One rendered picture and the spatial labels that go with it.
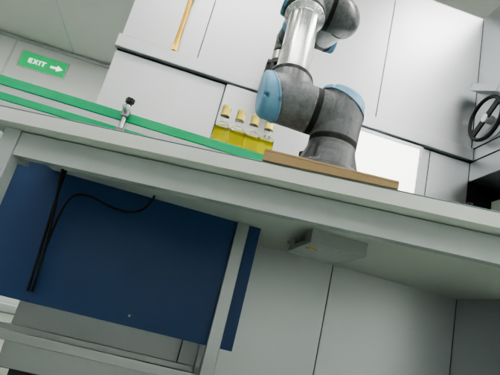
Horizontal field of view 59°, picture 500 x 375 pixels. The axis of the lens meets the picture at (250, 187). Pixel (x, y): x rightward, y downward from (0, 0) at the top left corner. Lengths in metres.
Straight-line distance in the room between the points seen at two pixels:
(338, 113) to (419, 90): 1.20
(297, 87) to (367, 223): 0.35
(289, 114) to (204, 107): 0.84
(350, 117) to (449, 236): 0.34
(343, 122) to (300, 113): 0.10
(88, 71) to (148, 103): 3.48
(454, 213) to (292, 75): 0.47
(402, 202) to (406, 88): 1.28
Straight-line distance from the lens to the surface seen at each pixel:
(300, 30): 1.24
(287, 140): 1.83
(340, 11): 1.38
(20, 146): 1.16
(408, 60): 2.28
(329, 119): 1.05
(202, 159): 0.96
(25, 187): 1.48
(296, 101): 1.04
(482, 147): 2.20
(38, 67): 5.38
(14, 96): 1.58
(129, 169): 1.03
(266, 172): 0.94
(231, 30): 2.04
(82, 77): 5.27
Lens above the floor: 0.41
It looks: 17 degrees up
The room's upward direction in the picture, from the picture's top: 14 degrees clockwise
